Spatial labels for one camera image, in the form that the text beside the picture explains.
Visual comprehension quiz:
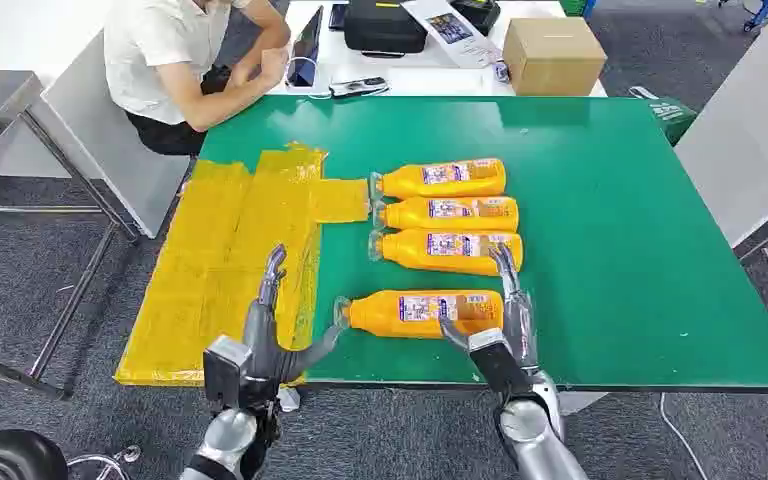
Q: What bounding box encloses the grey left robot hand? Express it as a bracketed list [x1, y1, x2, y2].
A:
[241, 243, 347, 407]

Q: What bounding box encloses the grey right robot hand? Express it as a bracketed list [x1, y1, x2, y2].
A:
[438, 243, 540, 371]

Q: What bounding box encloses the orange drink bottle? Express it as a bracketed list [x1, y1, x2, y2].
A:
[367, 228, 525, 278]
[332, 289, 506, 340]
[371, 195, 520, 233]
[368, 157, 508, 202]

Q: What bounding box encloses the yellow plastic sheet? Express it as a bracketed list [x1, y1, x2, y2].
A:
[113, 142, 371, 388]

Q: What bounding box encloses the green table mat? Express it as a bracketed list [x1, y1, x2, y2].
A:
[198, 95, 768, 393]

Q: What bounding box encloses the white partition panel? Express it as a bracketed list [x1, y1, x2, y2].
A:
[42, 29, 193, 240]
[674, 11, 768, 250]

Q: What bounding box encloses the green bag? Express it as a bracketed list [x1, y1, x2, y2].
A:
[629, 86, 699, 147]

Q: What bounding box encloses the white desk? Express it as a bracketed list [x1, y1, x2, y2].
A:
[267, 0, 609, 99]

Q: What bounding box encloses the brown cardboard box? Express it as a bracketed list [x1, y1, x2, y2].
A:
[501, 17, 609, 98]

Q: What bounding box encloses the black and white handheld device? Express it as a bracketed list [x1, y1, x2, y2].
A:
[328, 76, 391, 99]

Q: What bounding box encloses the black robot body shell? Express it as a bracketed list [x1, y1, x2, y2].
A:
[0, 429, 69, 480]

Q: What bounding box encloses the printed paper sheet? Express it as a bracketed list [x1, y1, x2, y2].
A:
[400, 0, 505, 70]

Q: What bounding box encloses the black tablet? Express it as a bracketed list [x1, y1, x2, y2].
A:
[285, 5, 325, 89]

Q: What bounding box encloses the person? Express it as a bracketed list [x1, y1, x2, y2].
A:
[102, 0, 293, 158]

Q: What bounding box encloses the black carrying case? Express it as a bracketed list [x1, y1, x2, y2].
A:
[343, 0, 429, 57]

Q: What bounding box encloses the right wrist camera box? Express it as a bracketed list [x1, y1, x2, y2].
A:
[467, 327, 535, 397]

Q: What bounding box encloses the white floor cable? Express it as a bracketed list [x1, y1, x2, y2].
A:
[660, 393, 710, 480]

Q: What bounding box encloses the blue metal frame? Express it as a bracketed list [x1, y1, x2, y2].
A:
[718, 0, 768, 33]

